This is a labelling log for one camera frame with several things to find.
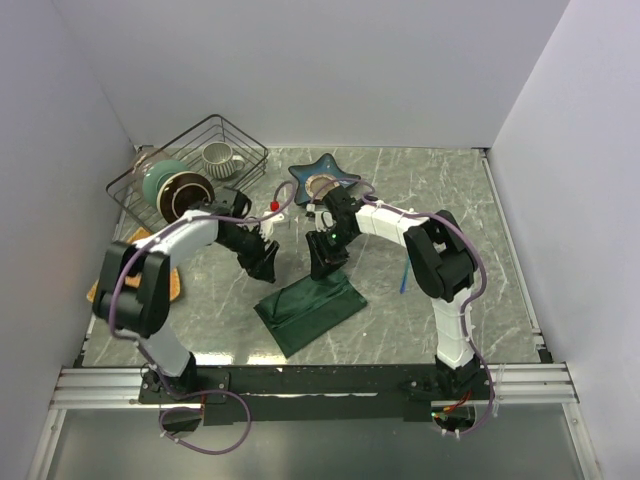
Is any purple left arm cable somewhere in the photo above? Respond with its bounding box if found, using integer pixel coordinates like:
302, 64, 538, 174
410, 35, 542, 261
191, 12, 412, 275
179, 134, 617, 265
109, 180, 299, 456

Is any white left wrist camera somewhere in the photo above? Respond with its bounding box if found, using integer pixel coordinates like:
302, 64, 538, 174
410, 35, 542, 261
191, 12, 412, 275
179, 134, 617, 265
259, 200, 289, 241

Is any dark brown ceramic bowl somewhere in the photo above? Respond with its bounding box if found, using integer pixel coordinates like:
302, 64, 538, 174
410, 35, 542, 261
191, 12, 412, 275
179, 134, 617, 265
156, 171, 215, 224

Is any iridescent rainbow metal spoon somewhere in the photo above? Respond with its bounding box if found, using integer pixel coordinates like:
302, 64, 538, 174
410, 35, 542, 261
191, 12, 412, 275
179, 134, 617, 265
399, 257, 411, 294

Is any clear glass jar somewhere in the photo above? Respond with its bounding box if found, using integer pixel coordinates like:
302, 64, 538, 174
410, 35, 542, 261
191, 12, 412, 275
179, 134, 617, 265
129, 146, 165, 195

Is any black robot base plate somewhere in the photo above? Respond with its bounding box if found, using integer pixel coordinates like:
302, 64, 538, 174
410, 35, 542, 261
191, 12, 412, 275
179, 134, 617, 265
138, 364, 490, 426

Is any aluminium frame rail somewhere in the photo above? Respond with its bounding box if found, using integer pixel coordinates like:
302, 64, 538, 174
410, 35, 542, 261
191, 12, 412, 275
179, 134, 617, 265
490, 363, 579, 404

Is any dark green cloth napkin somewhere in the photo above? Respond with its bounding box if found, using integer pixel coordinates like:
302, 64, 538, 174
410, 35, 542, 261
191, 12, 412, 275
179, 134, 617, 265
254, 271, 368, 358

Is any green ceramic bowl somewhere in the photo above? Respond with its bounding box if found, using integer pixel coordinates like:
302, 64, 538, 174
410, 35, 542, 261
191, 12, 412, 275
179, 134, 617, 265
142, 159, 188, 207

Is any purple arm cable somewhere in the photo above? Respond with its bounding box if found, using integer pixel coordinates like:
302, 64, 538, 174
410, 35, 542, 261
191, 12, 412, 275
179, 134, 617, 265
109, 180, 299, 456
307, 178, 497, 444

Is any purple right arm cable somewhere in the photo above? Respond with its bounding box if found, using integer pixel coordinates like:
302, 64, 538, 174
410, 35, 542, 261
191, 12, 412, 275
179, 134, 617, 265
307, 178, 497, 444

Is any black wire dish rack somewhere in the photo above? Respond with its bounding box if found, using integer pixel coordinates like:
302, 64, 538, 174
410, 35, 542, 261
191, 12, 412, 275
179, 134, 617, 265
105, 114, 269, 232

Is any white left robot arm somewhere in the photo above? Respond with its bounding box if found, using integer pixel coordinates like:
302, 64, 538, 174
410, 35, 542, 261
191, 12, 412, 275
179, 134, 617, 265
92, 189, 288, 402

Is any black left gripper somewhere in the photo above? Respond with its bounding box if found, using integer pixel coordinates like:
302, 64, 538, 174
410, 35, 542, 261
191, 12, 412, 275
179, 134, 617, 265
218, 224, 280, 284

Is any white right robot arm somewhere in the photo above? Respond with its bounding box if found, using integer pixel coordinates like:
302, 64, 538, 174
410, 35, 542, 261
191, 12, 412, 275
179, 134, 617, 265
306, 187, 479, 399

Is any striped grey ceramic mug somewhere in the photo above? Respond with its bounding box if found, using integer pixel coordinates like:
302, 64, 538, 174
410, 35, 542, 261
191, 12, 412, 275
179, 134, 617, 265
201, 142, 246, 180

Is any orange woven fan-shaped mat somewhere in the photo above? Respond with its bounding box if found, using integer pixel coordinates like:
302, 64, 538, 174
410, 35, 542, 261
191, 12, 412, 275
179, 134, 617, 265
86, 227, 181, 302

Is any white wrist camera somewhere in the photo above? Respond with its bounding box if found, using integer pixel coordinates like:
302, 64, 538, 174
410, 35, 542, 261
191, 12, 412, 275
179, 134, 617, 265
306, 203, 334, 232
259, 200, 289, 241

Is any blue star-shaped ceramic dish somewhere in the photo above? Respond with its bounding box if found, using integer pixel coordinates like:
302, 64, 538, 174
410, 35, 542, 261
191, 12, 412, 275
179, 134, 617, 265
288, 153, 361, 206

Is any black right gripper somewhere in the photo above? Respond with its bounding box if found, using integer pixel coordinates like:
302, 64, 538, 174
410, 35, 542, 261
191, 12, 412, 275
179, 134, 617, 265
306, 225, 359, 280

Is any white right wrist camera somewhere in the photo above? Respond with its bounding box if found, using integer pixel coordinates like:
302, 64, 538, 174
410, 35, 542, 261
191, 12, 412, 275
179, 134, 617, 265
306, 203, 334, 232

